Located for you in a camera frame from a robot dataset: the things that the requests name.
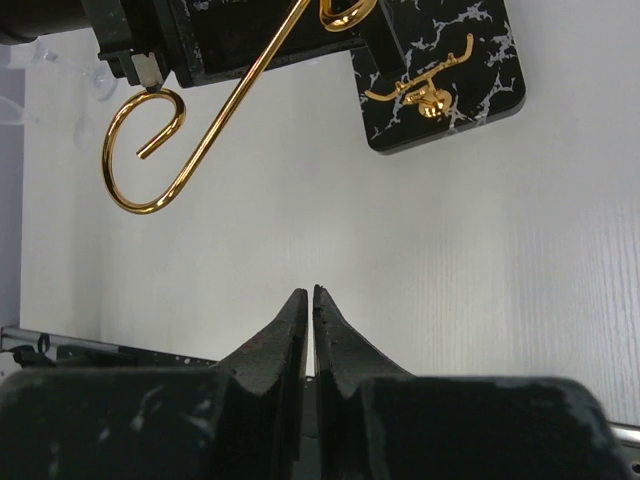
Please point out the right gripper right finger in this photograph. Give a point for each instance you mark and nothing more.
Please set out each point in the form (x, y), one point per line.
(378, 421)

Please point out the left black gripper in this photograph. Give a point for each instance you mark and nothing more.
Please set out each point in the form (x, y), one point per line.
(205, 42)

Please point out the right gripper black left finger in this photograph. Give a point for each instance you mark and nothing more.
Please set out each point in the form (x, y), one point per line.
(239, 418)

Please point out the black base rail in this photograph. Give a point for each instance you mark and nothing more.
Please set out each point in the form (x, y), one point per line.
(32, 349)

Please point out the clear wine glass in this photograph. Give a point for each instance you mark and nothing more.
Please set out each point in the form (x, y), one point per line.
(81, 130)
(96, 77)

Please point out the black marble rack base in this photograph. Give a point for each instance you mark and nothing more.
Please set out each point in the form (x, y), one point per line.
(462, 71)

